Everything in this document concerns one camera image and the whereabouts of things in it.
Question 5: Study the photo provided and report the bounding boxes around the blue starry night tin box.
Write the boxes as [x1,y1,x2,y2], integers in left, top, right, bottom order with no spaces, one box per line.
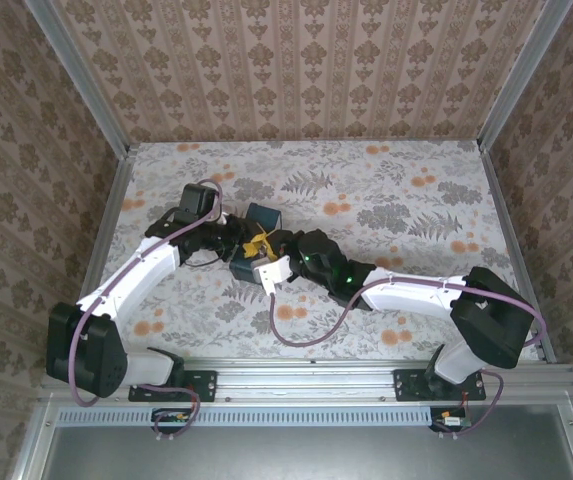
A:
[228,202,286,285]

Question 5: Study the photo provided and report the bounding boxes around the floral patterned table cover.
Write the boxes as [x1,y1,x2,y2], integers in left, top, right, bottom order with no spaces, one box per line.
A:
[80,139,540,361]

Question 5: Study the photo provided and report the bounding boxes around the small circuit board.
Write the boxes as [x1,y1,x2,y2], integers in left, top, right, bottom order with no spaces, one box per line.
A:
[430,407,472,434]
[151,407,192,434]

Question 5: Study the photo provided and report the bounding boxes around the grey metal shelf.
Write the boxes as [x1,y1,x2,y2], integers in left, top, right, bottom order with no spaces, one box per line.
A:
[40,424,573,480]

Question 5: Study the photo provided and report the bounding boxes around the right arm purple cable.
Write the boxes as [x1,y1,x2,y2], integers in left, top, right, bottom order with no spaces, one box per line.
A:
[268,277,550,441]

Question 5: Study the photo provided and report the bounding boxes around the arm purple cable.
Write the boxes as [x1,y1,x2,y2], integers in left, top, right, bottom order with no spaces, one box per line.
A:
[268,277,550,441]
[69,178,225,444]

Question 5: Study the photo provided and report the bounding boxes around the aluminium side rail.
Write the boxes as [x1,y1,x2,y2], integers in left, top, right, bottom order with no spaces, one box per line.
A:
[59,144,138,369]
[478,144,557,364]

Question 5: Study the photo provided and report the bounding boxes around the wide aluminium frame rail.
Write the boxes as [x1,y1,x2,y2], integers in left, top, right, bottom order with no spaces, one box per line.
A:
[40,357,573,404]

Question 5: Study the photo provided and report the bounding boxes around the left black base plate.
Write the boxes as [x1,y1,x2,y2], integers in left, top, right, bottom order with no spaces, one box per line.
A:
[128,369,219,403]

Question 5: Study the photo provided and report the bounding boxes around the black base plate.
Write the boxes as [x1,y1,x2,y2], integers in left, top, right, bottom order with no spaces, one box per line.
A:
[394,368,487,403]
[128,369,219,403]

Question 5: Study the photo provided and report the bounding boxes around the slotted grey cable duct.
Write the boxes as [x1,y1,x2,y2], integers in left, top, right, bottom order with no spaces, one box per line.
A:
[58,405,435,427]

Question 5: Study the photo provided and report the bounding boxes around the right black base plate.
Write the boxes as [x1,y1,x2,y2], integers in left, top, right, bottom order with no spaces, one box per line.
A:
[394,368,487,403]

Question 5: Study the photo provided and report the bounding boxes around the aluminium frame post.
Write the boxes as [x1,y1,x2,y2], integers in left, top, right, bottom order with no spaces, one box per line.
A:
[475,0,573,151]
[23,0,135,159]

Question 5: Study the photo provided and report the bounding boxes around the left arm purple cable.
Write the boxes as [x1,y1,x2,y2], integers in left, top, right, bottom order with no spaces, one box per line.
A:
[69,178,225,444]

